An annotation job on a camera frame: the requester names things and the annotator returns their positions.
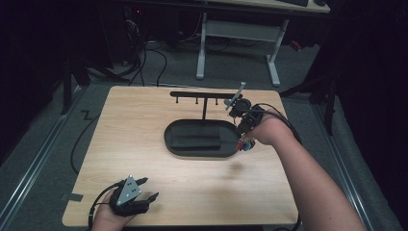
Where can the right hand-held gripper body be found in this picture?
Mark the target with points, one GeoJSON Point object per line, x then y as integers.
{"type": "Point", "coordinates": [247, 112]}

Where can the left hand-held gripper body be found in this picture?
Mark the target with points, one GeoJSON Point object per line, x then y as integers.
{"type": "Point", "coordinates": [128, 195]}

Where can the key bunch with colourful tags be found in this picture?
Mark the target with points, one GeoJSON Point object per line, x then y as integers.
{"type": "Point", "coordinates": [247, 146]}

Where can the black key rack with tray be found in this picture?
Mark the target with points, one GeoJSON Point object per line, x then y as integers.
{"type": "Point", "coordinates": [202, 128]}

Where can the person's right hand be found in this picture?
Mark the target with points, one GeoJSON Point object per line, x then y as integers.
{"type": "Point", "coordinates": [271, 128]}

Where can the person's left hand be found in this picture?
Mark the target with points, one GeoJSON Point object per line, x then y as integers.
{"type": "Point", "coordinates": [107, 218]}

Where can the black tape piece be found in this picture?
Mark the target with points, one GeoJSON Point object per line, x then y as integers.
{"type": "Point", "coordinates": [73, 197]}

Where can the white-framed desk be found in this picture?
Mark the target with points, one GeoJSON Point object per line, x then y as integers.
{"type": "Point", "coordinates": [239, 30]}

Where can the black stand legs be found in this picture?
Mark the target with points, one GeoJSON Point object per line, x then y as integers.
{"type": "Point", "coordinates": [66, 86]}
{"type": "Point", "coordinates": [328, 102]}

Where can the black keyboard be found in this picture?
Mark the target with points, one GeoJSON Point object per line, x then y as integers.
{"type": "Point", "coordinates": [293, 2]}

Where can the black computer mouse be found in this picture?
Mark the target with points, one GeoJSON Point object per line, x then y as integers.
{"type": "Point", "coordinates": [319, 2]}

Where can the metal floor rail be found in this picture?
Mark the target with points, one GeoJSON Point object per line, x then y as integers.
{"type": "Point", "coordinates": [38, 160]}
{"type": "Point", "coordinates": [343, 160]}

